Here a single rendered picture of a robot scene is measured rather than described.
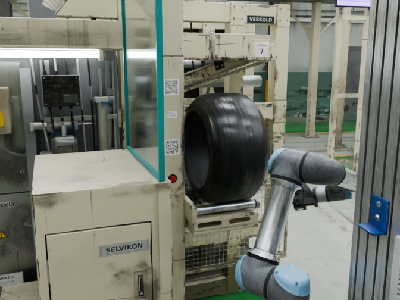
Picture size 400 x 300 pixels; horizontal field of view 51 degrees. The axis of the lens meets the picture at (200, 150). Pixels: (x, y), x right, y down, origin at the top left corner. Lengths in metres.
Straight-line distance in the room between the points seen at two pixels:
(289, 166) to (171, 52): 0.83
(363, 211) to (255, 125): 0.90
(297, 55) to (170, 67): 10.31
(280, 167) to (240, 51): 1.05
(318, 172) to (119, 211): 0.68
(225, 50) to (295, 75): 9.77
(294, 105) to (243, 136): 10.23
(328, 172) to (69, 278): 0.90
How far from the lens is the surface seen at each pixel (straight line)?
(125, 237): 1.31
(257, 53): 2.48
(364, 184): 1.26
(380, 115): 1.18
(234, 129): 1.97
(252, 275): 1.51
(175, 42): 2.03
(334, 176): 1.53
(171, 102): 2.02
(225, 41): 2.40
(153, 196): 1.29
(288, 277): 1.44
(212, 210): 2.13
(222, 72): 2.53
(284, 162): 1.54
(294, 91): 12.14
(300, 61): 12.26
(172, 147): 2.06
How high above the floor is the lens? 1.62
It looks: 12 degrees down
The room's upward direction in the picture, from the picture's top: straight up
